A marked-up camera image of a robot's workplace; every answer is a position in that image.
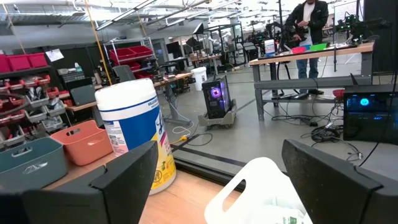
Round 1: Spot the long ceiling light strip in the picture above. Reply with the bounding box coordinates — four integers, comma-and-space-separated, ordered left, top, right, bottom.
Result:
95, 0, 157, 31

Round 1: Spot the white paper sign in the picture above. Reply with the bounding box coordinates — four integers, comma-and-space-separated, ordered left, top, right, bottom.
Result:
45, 49, 65, 62

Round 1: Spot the yellow hanging cable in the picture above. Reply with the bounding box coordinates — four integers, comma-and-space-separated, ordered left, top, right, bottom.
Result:
83, 0, 113, 86

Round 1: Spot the wooden top workbench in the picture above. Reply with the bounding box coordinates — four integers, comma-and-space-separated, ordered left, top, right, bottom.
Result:
248, 42, 376, 122

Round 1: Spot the orange plastic bin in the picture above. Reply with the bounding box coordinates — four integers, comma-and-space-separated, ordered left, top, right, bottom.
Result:
50, 119, 114, 167

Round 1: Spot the green plastic tray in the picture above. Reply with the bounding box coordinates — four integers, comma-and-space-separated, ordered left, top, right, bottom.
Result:
309, 42, 328, 52

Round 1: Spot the white wipes canister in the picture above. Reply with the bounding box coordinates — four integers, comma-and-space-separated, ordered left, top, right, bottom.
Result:
95, 78, 177, 196

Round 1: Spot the white plastic bin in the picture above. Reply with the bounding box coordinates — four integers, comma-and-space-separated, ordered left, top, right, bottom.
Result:
203, 157, 313, 224

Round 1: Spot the black PC blue light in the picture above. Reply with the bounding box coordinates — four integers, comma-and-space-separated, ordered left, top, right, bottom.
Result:
343, 90, 398, 146

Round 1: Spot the black computer monitor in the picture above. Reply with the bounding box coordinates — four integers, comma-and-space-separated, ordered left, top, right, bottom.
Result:
165, 41, 182, 59

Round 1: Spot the black PC tower purple light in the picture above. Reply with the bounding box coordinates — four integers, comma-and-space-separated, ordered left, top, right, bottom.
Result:
201, 73, 233, 119

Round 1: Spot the grey office chair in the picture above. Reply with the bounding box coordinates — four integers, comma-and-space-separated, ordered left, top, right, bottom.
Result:
111, 64, 137, 83

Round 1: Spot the dark closed laptop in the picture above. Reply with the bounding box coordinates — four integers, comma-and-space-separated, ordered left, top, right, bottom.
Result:
68, 83, 97, 107

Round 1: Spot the red storage bin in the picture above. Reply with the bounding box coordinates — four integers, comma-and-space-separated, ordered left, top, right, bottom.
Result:
6, 54, 32, 72
129, 45, 154, 58
108, 47, 137, 62
26, 52, 49, 68

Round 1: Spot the small white blue canister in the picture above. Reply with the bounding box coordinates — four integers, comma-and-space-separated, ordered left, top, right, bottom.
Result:
264, 39, 276, 57

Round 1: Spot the metal wire shelf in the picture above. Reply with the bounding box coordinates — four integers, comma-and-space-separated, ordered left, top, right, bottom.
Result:
102, 36, 157, 82

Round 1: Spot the yellow extension cable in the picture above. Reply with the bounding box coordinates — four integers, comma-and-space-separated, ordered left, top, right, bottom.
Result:
170, 135, 189, 146

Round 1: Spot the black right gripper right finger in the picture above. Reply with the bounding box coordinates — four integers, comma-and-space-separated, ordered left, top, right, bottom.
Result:
281, 139, 384, 224

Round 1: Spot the grey wheeled cart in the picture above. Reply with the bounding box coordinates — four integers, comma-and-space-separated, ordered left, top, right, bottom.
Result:
198, 99, 238, 130

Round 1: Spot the teal plastic bin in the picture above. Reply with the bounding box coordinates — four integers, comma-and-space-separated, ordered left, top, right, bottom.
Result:
0, 136, 68, 191

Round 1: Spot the thin yellow rope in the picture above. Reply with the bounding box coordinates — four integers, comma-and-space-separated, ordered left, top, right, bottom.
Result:
1, 2, 26, 55

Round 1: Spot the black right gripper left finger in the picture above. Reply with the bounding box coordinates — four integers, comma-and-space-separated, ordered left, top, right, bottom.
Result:
90, 140, 159, 224

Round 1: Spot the black pillar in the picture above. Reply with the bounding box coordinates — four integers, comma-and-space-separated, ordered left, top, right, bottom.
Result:
363, 0, 398, 74

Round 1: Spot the black small parts rack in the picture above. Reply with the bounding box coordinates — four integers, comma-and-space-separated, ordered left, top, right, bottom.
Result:
0, 65, 68, 149

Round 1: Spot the white plastic bucket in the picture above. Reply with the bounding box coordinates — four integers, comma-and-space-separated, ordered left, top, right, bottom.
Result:
190, 66, 208, 91

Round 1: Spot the person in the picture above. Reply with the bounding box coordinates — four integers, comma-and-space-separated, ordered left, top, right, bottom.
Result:
284, 0, 330, 96

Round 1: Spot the wooden top desk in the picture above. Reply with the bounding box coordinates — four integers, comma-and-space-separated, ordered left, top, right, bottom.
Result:
65, 72, 194, 126

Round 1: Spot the black floor cable tangle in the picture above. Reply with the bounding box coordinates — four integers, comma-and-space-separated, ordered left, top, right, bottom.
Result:
264, 102, 364, 162

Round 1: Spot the black frame cabinet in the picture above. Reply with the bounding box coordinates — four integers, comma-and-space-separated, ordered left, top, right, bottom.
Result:
203, 23, 247, 68

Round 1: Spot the white floor cable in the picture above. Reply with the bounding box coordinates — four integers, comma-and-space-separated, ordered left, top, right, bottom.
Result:
169, 101, 195, 135

